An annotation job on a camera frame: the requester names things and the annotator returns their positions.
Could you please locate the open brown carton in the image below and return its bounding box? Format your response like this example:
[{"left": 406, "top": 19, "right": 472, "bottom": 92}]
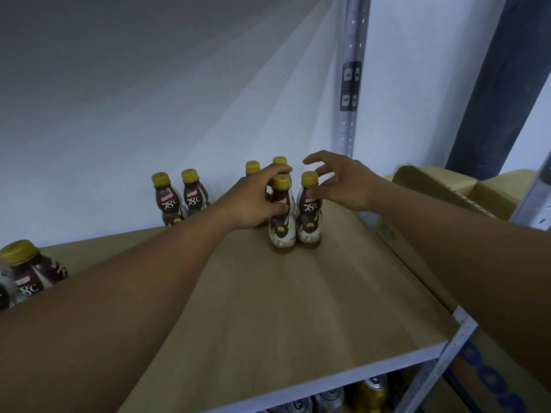
[{"left": 379, "top": 165, "right": 551, "bottom": 413}]

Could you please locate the person's left hand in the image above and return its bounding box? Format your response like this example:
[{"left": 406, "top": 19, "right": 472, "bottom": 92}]
[{"left": 214, "top": 163, "right": 294, "bottom": 231}]

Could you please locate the person's right forearm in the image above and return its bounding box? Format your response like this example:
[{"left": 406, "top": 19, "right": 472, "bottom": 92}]
[{"left": 370, "top": 180, "right": 551, "bottom": 392}]

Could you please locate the group of Kopiko coffee bottles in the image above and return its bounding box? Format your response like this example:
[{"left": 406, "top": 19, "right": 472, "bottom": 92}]
[{"left": 0, "top": 155, "right": 298, "bottom": 311}]

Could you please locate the white metal shelving rack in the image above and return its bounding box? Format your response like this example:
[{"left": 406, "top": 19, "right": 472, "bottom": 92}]
[{"left": 0, "top": 0, "right": 551, "bottom": 413}]

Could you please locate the person's left forearm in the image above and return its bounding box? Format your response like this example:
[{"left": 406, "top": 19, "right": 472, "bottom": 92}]
[{"left": 0, "top": 202, "right": 234, "bottom": 413}]

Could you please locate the person's right hand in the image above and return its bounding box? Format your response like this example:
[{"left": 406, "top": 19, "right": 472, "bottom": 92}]
[{"left": 303, "top": 150, "right": 389, "bottom": 213}]

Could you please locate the Kopiko bottle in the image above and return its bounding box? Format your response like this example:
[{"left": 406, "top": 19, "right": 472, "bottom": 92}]
[
  {"left": 267, "top": 173, "right": 299, "bottom": 252},
  {"left": 296, "top": 171, "right": 325, "bottom": 250}
]

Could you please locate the row of silver cans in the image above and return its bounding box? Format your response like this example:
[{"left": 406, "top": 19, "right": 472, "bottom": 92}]
[{"left": 269, "top": 374, "right": 397, "bottom": 413}]

